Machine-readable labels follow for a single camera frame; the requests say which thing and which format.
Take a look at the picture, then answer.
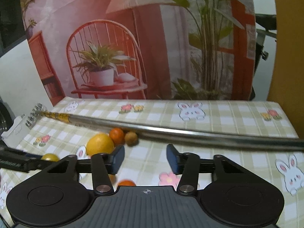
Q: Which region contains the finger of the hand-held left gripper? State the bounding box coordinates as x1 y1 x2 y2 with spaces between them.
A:
0 147 43 159
24 158 47 173

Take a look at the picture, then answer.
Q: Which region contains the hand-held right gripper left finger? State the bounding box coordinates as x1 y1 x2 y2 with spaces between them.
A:
41 145 125 194

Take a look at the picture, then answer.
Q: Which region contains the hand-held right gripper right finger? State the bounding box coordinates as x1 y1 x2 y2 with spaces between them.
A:
166 144 250 194

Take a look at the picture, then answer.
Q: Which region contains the large yellow orange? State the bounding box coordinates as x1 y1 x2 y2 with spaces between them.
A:
86 134 115 157

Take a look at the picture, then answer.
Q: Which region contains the small orange tangerine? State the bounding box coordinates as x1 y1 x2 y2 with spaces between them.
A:
117 180 137 188
109 128 125 145

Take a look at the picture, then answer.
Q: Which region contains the small brown fruit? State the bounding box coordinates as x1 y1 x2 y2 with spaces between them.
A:
124 131 139 146

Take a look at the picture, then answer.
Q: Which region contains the translucent plastic container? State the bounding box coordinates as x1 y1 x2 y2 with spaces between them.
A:
1 115 26 145

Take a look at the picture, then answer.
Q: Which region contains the telescopic metal back scratcher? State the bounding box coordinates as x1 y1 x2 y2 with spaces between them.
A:
25 103 304 151

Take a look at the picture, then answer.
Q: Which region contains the checked bunny tablecloth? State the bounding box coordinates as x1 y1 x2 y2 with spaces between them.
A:
0 97 300 228

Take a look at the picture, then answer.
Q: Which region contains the dark window pane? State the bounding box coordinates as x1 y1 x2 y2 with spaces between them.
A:
0 0 26 57

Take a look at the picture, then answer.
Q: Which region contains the brown wooden door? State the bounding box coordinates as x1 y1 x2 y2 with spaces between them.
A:
267 0 304 133

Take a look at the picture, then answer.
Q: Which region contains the black seat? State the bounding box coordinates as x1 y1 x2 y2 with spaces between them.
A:
255 14 277 60

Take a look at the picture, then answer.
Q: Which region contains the wall poster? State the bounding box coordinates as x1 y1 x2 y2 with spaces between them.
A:
19 0 257 106

